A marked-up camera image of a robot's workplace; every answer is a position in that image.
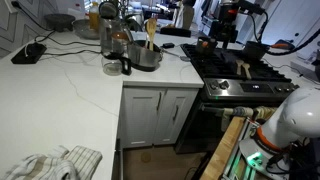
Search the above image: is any silver pot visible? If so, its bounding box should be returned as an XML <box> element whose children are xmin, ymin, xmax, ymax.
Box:
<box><xmin>127</xmin><ymin>39</ymin><xmax>165</xmax><ymax>73</ymax></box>

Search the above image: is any black round lid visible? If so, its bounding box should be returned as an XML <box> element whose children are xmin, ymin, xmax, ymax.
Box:
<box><xmin>98</xmin><ymin>0</ymin><xmax>120</xmax><ymax>20</ymax></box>

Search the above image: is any orange juice bottle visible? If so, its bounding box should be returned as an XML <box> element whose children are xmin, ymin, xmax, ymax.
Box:
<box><xmin>88</xmin><ymin>1</ymin><xmax>101</xmax><ymax>33</ymax></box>

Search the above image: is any striped kitchen towel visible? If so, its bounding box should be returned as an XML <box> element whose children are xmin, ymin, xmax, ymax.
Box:
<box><xmin>1</xmin><ymin>144</ymin><xmax>104</xmax><ymax>180</ymax></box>

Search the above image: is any small dark saucepan orange handle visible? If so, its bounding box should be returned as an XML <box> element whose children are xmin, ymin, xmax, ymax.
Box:
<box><xmin>195</xmin><ymin>36</ymin><xmax>219</xmax><ymax>57</ymax></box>

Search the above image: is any black gas stove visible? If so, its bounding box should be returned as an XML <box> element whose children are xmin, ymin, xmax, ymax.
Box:
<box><xmin>174</xmin><ymin>42</ymin><xmax>301</xmax><ymax>155</ymax></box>

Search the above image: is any dark stone bowl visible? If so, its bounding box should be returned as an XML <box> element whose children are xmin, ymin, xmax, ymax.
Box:
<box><xmin>43</xmin><ymin>13</ymin><xmax>76</xmax><ymax>33</ymax></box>

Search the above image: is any metal mixing bowl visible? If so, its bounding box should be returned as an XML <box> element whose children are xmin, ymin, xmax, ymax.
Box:
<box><xmin>72</xmin><ymin>18</ymin><xmax>101</xmax><ymax>41</ymax></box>

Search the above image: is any large dark cooking pot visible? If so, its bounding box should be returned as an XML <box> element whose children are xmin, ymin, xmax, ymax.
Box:
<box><xmin>242</xmin><ymin>40</ymin><xmax>270</xmax><ymax>62</ymax></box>

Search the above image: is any small black flat box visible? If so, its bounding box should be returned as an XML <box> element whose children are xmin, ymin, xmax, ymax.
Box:
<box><xmin>161</xmin><ymin>42</ymin><xmax>176</xmax><ymax>50</ymax></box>

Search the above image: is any black counter cable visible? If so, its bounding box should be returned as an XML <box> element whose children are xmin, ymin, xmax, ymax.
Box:
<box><xmin>42</xmin><ymin>48</ymin><xmax>103</xmax><ymax>57</ymax></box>
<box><xmin>34</xmin><ymin>32</ymin><xmax>102</xmax><ymax>48</ymax></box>

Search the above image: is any white cabinet door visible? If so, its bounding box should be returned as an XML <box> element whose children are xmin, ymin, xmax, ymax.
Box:
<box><xmin>154</xmin><ymin>88</ymin><xmax>200</xmax><ymax>146</ymax></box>
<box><xmin>123</xmin><ymin>87</ymin><xmax>167</xmax><ymax>148</ymax></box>

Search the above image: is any standing person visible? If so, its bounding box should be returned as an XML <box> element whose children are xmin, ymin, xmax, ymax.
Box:
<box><xmin>181</xmin><ymin>0</ymin><xmax>196</xmax><ymax>30</ymax></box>

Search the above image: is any black chair back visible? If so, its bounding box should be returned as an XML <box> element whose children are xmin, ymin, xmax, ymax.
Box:
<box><xmin>159</xmin><ymin>26</ymin><xmax>193</xmax><ymax>39</ymax></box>

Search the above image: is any wooden spatula in utensil pot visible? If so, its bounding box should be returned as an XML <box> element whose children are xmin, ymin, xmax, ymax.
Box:
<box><xmin>145</xmin><ymin>17</ymin><xmax>159</xmax><ymax>52</ymax></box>

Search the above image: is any flat wooden spatula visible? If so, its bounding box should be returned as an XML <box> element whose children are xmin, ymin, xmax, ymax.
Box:
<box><xmin>242</xmin><ymin>62</ymin><xmax>252</xmax><ymax>81</ymax></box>

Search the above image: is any wooden board edge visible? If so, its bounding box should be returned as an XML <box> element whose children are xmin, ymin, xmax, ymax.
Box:
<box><xmin>199</xmin><ymin>116</ymin><xmax>247</xmax><ymax>180</ymax></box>

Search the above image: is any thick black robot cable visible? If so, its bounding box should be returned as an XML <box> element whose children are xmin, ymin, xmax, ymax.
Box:
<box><xmin>264</xmin><ymin>27</ymin><xmax>320</xmax><ymax>57</ymax></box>

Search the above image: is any black wall plug cable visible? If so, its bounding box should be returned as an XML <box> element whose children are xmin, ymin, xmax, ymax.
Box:
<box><xmin>9</xmin><ymin>0</ymin><xmax>57</xmax><ymax>44</ymax></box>

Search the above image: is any grey robot base with light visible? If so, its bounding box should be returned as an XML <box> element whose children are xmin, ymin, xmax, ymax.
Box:
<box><xmin>238</xmin><ymin>137</ymin><xmax>292</xmax><ymax>180</ymax></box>

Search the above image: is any grey counter cable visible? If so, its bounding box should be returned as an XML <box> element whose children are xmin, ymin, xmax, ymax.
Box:
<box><xmin>161</xmin><ymin>49</ymin><xmax>192</xmax><ymax>63</ymax></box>

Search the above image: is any black stove control panel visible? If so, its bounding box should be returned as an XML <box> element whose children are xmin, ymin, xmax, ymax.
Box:
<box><xmin>239</xmin><ymin>82</ymin><xmax>275</xmax><ymax>95</ymax></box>

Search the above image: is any black griddle plate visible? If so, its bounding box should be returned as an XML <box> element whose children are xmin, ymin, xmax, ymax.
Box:
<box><xmin>216</xmin><ymin>49</ymin><xmax>265</xmax><ymax>79</ymax></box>

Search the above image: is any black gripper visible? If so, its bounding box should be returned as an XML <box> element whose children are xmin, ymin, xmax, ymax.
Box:
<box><xmin>209</xmin><ymin>3</ymin><xmax>240</xmax><ymax>50</ymax></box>

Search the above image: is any black power box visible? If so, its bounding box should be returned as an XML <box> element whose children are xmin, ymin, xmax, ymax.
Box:
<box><xmin>10</xmin><ymin>42</ymin><xmax>48</xmax><ymax>65</ymax></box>

